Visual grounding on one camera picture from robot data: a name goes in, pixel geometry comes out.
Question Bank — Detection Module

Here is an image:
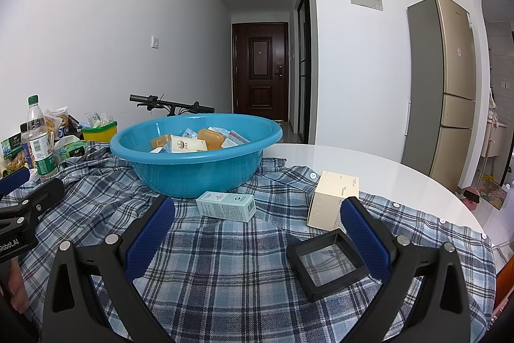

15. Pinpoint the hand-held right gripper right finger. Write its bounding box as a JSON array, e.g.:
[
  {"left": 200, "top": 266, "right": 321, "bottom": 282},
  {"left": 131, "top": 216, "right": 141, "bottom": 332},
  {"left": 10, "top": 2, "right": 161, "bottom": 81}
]
[{"left": 340, "top": 196, "right": 471, "bottom": 343}]

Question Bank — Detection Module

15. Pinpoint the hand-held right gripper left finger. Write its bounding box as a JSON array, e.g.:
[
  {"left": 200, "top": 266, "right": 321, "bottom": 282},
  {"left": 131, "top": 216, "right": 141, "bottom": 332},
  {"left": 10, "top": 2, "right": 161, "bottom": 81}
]
[{"left": 41, "top": 194, "right": 177, "bottom": 343}]

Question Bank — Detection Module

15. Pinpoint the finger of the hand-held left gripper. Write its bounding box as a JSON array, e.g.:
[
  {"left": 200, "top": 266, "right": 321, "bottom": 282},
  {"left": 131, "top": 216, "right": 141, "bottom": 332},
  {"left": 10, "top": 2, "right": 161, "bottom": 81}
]
[
  {"left": 0, "top": 167, "right": 32, "bottom": 196},
  {"left": 0, "top": 177, "right": 66, "bottom": 236}
]

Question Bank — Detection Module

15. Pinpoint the black square frame box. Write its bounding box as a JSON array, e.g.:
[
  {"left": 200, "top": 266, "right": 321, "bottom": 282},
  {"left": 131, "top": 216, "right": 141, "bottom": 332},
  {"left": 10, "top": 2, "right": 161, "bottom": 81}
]
[{"left": 286, "top": 228, "right": 372, "bottom": 302}]

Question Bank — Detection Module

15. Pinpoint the blue plastic basin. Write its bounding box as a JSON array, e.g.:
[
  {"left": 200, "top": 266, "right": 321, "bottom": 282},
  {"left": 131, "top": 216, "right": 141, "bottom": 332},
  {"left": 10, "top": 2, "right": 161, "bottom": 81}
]
[{"left": 110, "top": 113, "right": 284, "bottom": 199}]

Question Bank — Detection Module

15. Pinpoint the beige tissue pack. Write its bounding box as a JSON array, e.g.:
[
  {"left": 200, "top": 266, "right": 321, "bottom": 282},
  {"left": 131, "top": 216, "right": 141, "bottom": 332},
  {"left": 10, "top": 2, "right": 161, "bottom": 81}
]
[{"left": 166, "top": 135, "right": 208, "bottom": 155}]

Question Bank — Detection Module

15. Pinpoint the white round desktop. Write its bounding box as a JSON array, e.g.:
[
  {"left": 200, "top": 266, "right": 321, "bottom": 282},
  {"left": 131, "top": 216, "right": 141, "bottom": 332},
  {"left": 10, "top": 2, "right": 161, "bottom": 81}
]
[{"left": 257, "top": 143, "right": 499, "bottom": 247}]

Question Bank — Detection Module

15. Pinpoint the person's left hand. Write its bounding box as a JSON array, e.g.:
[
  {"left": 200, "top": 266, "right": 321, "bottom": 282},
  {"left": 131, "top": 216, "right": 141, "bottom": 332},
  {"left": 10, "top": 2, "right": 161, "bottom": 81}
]
[{"left": 7, "top": 258, "right": 30, "bottom": 313}]

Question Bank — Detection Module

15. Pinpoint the yellow snack packet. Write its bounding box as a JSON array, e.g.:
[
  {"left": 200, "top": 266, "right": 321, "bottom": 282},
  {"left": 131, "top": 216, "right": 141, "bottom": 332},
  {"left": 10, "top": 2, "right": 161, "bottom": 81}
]
[{"left": 0, "top": 152, "right": 35, "bottom": 177}]

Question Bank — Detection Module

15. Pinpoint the dark green packet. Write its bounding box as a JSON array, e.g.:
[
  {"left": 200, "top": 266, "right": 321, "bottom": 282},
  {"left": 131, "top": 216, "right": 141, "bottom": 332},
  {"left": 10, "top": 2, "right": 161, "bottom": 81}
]
[{"left": 0, "top": 134, "right": 27, "bottom": 159}]

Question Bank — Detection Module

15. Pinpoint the clear water bottle green label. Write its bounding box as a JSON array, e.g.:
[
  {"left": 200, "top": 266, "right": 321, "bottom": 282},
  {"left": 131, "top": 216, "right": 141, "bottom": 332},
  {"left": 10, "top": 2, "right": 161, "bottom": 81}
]
[{"left": 26, "top": 95, "right": 57, "bottom": 178}]

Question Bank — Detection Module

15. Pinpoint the green tissue pack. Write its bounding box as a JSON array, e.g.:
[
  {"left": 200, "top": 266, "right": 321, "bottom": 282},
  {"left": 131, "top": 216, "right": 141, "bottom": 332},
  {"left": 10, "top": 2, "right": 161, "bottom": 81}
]
[{"left": 54, "top": 140, "right": 89, "bottom": 163}]

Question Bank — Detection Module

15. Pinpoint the cream cardboard box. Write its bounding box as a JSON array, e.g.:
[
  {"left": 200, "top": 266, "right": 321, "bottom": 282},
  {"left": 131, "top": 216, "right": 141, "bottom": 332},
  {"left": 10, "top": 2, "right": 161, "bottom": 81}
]
[{"left": 307, "top": 171, "right": 360, "bottom": 231}]

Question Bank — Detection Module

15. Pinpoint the cookie snack bag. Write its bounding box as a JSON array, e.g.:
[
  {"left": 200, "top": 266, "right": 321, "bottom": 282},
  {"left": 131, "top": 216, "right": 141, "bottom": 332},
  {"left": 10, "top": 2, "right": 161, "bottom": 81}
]
[{"left": 43, "top": 107, "right": 71, "bottom": 137}]

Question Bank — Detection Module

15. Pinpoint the yellow plastic bin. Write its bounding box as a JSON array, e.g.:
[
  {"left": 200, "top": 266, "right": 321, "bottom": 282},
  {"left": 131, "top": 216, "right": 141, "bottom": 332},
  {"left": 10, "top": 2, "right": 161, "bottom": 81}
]
[{"left": 81, "top": 120, "right": 118, "bottom": 145}]

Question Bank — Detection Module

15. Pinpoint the blue plaid shirt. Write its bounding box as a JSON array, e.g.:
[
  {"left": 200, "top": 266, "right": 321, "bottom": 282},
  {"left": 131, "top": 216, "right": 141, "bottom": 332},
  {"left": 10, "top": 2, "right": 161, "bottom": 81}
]
[{"left": 18, "top": 140, "right": 496, "bottom": 343}]

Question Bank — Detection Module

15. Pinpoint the mint green box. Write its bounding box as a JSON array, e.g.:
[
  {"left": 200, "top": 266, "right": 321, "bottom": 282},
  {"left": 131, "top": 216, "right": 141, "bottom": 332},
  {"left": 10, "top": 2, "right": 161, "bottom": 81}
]
[{"left": 195, "top": 191, "right": 257, "bottom": 223}]

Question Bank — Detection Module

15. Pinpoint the black bicycle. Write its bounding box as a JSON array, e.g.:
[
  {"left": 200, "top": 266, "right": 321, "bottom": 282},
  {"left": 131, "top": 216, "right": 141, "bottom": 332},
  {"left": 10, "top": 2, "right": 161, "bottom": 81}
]
[{"left": 129, "top": 94, "right": 215, "bottom": 116}]

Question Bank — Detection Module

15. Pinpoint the patterned floor mat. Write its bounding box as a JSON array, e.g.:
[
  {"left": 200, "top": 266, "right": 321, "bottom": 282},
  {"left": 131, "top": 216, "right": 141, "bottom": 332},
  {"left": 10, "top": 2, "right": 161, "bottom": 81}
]
[{"left": 480, "top": 176, "right": 507, "bottom": 211}]

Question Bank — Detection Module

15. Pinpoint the white drying rack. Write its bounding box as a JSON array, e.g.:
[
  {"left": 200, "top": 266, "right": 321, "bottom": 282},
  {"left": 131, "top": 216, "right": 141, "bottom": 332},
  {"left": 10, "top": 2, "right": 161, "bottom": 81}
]
[{"left": 480, "top": 86, "right": 507, "bottom": 183}]

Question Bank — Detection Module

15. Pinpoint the tall grey gold fridge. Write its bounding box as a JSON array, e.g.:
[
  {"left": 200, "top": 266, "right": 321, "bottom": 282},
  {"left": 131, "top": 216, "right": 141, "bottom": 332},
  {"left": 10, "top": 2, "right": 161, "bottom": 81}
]
[{"left": 402, "top": 0, "right": 478, "bottom": 191}]

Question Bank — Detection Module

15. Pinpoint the black framed glass door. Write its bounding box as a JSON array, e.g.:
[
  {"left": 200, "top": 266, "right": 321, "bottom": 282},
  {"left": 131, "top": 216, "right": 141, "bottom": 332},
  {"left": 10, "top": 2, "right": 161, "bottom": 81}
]
[{"left": 295, "top": 0, "right": 312, "bottom": 145}]

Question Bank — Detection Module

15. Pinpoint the dark brown door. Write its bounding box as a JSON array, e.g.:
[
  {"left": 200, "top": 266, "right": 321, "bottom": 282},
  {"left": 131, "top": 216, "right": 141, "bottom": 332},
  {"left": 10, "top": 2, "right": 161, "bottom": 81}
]
[{"left": 232, "top": 22, "right": 289, "bottom": 122}]

